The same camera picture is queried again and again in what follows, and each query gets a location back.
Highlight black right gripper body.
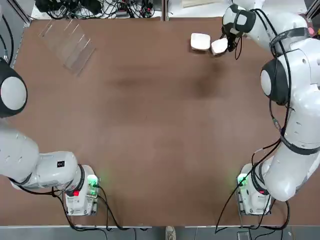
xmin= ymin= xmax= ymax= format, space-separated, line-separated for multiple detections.
xmin=224 ymin=31 xmax=238 ymax=42

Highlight white paper box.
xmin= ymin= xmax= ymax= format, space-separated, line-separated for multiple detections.
xmin=190 ymin=32 xmax=211 ymax=53
xmin=211 ymin=37 xmax=229 ymax=58

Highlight clear stepped plastic holder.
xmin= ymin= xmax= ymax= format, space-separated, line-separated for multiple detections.
xmin=38 ymin=19 xmax=98 ymax=78

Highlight beige folded cloth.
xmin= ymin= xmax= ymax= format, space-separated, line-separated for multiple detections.
xmin=181 ymin=0 xmax=219 ymax=9

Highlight person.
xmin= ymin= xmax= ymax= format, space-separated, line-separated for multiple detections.
xmin=164 ymin=225 xmax=177 ymax=240

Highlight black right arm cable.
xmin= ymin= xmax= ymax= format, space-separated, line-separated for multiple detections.
xmin=234 ymin=8 xmax=293 ymax=161

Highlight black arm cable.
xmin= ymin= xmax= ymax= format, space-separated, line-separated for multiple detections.
xmin=0 ymin=12 xmax=13 ymax=70
xmin=234 ymin=8 xmax=293 ymax=161

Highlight aluminium frame post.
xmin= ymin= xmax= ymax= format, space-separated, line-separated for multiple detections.
xmin=161 ymin=0 xmax=169 ymax=23
xmin=3 ymin=0 xmax=33 ymax=26
xmin=305 ymin=0 xmax=320 ymax=20

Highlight tangled black desk cables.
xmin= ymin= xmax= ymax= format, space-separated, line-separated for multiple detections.
xmin=33 ymin=0 xmax=157 ymax=20

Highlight black right base cable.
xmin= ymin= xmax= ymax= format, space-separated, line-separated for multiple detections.
xmin=214 ymin=147 xmax=291 ymax=235

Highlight black base cable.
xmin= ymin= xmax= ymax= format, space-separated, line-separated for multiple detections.
xmin=11 ymin=183 xmax=156 ymax=231
xmin=214 ymin=147 xmax=291 ymax=235

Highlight black left base cable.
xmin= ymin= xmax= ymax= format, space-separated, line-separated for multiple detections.
xmin=11 ymin=183 xmax=156 ymax=231

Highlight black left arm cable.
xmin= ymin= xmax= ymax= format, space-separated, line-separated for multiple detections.
xmin=0 ymin=12 xmax=13 ymax=70

